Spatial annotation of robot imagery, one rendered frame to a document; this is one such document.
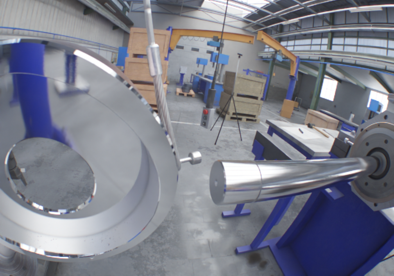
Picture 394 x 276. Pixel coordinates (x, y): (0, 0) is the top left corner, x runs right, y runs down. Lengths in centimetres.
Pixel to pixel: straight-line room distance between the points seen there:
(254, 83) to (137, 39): 333
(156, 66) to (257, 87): 490
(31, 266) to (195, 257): 114
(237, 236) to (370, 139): 126
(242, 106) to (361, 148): 425
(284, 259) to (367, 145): 113
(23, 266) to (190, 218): 140
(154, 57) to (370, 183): 91
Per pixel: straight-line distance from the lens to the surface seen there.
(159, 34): 429
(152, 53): 21
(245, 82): 482
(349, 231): 133
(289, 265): 163
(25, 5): 549
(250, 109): 506
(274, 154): 117
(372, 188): 91
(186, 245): 144
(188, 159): 28
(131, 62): 430
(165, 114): 21
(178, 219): 160
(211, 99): 99
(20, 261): 52
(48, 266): 132
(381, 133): 89
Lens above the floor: 125
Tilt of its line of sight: 20 degrees down
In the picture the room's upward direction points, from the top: 10 degrees clockwise
